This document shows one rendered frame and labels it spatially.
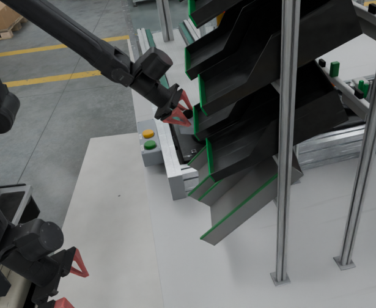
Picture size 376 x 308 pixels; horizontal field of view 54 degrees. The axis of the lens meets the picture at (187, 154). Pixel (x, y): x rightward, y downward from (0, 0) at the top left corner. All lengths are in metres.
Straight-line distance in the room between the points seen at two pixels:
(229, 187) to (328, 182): 0.41
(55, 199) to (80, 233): 1.55
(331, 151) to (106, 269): 0.78
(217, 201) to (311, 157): 0.42
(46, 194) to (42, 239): 2.10
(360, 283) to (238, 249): 0.31
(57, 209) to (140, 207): 1.50
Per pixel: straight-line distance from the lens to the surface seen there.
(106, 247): 1.15
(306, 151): 1.25
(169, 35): 2.24
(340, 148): 1.30
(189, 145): 1.24
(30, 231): 0.74
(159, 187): 1.27
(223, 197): 0.96
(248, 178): 0.91
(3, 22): 6.32
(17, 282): 1.27
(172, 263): 1.06
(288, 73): 0.61
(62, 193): 2.78
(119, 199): 1.27
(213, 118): 0.92
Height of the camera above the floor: 1.71
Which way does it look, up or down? 38 degrees down
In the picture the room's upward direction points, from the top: 9 degrees counter-clockwise
